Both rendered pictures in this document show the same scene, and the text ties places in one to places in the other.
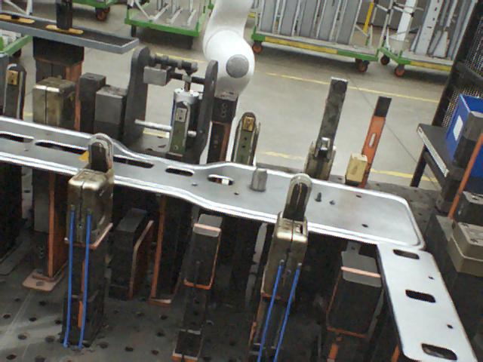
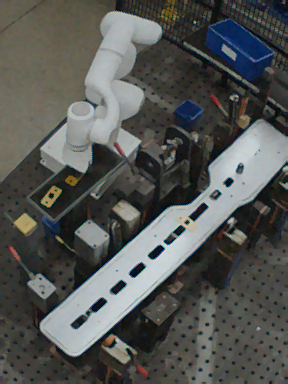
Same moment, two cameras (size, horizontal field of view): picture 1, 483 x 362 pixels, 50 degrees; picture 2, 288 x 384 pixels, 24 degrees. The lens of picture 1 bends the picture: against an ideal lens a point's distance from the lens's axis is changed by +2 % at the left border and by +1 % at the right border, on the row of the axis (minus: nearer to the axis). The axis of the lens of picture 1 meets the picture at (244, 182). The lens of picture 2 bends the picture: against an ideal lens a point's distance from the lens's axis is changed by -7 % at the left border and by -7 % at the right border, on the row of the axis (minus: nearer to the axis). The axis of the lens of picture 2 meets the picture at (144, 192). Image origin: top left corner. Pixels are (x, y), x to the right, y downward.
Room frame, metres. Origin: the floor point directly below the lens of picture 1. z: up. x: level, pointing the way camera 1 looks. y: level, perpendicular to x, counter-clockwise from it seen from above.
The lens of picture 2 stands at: (0.34, 1.70, 3.14)
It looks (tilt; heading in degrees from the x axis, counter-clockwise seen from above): 53 degrees down; 300
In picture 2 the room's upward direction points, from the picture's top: 10 degrees clockwise
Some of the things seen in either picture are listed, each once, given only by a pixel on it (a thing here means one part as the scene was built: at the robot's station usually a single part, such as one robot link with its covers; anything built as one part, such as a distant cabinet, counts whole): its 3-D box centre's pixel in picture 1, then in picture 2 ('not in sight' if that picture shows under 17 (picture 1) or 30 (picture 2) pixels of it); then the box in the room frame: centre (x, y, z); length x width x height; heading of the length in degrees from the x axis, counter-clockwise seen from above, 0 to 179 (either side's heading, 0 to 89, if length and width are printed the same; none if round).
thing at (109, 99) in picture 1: (111, 164); (136, 214); (1.15, 0.34, 0.89); 0.13 x 0.11 x 0.38; 178
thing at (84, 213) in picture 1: (87, 257); (225, 258); (0.77, 0.26, 0.87); 0.12 x 0.09 x 0.35; 178
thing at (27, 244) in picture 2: not in sight; (28, 259); (1.30, 0.79, 0.92); 0.08 x 0.08 x 0.44; 88
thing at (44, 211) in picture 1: (55, 212); (167, 259); (0.95, 0.39, 0.84); 0.17 x 0.06 x 0.29; 178
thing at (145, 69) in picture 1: (165, 153); (159, 184); (1.15, 0.20, 0.94); 0.18 x 0.13 x 0.49; 88
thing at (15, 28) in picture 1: (59, 31); (76, 179); (1.29, 0.53, 1.16); 0.37 x 0.14 x 0.02; 88
